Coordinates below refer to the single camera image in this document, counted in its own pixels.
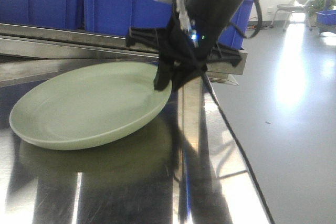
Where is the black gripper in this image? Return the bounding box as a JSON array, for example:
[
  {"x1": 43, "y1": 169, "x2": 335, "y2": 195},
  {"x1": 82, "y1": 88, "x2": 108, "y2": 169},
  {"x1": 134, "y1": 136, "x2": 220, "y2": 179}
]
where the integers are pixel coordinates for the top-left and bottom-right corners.
[{"x1": 125, "y1": 19, "x2": 242, "y2": 92}]

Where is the green round plate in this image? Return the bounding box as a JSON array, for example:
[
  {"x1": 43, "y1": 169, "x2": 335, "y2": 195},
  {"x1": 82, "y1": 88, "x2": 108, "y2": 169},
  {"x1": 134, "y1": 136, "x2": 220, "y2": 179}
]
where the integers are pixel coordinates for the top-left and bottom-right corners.
[{"x1": 9, "y1": 61, "x2": 172, "y2": 150}]

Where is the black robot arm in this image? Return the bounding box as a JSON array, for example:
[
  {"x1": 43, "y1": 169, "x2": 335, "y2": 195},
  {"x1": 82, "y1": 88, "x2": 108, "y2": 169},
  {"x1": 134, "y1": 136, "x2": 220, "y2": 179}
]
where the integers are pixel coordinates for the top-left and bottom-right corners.
[{"x1": 125, "y1": 0, "x2": 243, "y2": 91}]

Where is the grey office chair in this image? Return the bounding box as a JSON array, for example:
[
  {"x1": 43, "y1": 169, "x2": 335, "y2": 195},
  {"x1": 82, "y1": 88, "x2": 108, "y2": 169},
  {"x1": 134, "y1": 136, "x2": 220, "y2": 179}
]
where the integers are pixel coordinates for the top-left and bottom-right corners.
[{"x1": 270, "y1": 0, "x2": 314, "y2": 31}]

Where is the green potted plant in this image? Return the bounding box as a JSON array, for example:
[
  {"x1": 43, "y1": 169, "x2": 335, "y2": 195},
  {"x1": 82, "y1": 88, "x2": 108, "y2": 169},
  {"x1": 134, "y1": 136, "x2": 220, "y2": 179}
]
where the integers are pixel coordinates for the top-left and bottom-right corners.
[{"x1": 307, "y1": 0, "x2": 335, "y2": 18}]

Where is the small blue tray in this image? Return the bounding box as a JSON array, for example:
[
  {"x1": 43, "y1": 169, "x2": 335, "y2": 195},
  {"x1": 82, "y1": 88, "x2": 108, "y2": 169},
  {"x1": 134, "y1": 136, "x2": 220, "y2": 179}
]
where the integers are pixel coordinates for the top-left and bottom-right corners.
[{"x1": 316, "y1": 10, "x2": 336, "y2": 25}]

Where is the orange floor cable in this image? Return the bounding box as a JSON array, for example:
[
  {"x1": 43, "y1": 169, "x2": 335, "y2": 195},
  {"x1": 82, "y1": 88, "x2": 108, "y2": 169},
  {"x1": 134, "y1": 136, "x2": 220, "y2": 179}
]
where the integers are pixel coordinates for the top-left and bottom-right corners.
[{"x1": 248, "y1": 17, "x2": 272, "y2": 31}]

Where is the blue bin behind post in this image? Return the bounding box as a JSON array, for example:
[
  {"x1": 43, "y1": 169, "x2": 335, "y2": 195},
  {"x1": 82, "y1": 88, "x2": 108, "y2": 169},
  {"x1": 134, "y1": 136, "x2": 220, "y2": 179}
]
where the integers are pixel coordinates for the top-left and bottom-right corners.
[{"x1": 84, "y1": 0, "x2": 257, "y2": 48}]

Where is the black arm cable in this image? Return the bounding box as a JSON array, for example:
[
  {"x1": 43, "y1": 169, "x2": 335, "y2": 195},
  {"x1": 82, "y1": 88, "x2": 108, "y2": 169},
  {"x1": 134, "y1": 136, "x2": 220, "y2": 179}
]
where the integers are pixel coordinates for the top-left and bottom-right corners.
[{"x1": 199, "y1": 0, "x2": 276, "y2": 224}]

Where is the steel upright post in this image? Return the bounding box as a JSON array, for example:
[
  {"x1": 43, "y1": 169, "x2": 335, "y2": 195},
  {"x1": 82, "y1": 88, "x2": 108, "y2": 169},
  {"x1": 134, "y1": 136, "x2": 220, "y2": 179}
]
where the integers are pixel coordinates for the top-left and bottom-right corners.
[{"x1": 177, "y1": 78, "x2": 205, "y2": 212}]

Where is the steel shelf rail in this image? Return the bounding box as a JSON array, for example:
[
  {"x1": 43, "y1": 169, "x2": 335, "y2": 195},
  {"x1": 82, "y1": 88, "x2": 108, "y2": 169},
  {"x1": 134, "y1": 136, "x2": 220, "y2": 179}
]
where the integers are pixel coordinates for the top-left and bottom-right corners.
[{"x1": 0, "y1": 23, "x2": 248, "y2": 86}]

